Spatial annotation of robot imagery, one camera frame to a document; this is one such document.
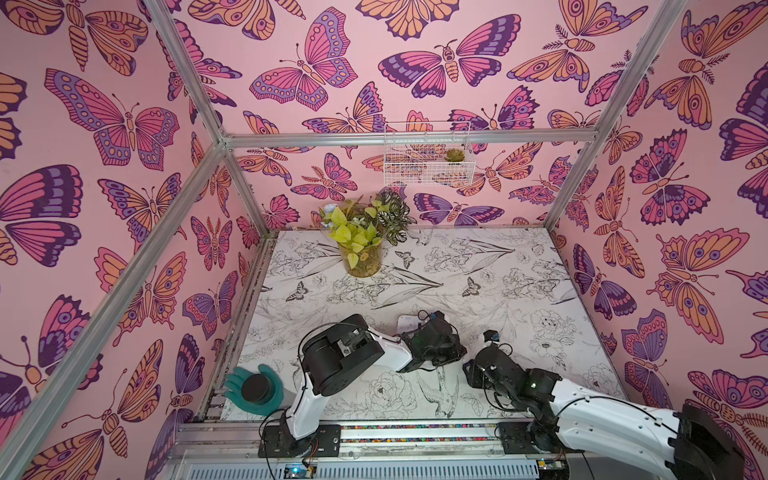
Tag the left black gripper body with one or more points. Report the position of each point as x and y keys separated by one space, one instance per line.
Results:
x=445 y=353

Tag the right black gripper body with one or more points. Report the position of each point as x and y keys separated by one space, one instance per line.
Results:
x=481 y=369

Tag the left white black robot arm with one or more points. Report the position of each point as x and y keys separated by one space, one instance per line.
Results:
x=334 y=358

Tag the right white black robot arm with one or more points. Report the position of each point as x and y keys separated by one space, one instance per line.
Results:
x=670 y=444

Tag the dark patterned leaf plant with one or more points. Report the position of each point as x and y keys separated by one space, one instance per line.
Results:
x=393 y=216

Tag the green plant in glass vase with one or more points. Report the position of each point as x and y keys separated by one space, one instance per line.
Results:
x=356 y=230

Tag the small succulent in basket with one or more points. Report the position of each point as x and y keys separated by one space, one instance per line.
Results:
x=454 y=155

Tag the teal rubber glove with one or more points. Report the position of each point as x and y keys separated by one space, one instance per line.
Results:
x=258 y=393

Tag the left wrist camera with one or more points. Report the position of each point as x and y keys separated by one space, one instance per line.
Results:
x=407 y=323

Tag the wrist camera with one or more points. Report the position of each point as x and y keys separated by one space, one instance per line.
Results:
x=407 y=323
x=491 y=338

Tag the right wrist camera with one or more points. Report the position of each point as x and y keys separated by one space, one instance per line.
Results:
x=491 y=338

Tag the white wire wall basket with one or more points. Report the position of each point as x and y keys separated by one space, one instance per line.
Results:
x=416 y=159

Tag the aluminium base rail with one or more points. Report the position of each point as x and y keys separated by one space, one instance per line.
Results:
x=465 y=449

